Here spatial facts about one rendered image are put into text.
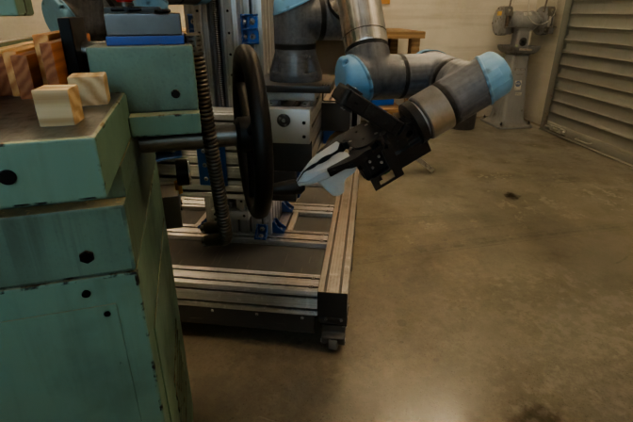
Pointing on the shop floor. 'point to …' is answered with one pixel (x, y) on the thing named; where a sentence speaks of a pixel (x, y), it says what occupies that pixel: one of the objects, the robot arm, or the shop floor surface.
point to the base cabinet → (98, 342)
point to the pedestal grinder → (518, 56)
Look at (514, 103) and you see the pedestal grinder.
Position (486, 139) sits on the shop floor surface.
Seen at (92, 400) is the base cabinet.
